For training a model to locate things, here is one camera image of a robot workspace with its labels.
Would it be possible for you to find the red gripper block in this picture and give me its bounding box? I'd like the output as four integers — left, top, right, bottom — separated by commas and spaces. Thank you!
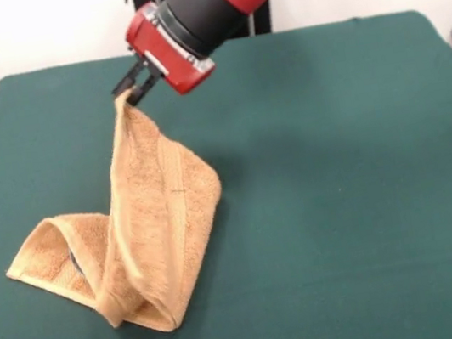
98, 0, 222, 110

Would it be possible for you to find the black stand behind table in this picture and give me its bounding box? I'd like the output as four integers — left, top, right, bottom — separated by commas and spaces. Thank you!
125, 0, 277, 57

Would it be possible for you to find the tan terry towel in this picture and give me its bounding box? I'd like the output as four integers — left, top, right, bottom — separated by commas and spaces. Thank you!
0, 76, 245, 339

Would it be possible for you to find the dark green table cloth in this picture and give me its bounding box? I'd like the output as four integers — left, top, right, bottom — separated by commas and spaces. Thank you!
0, 3, 452, 339

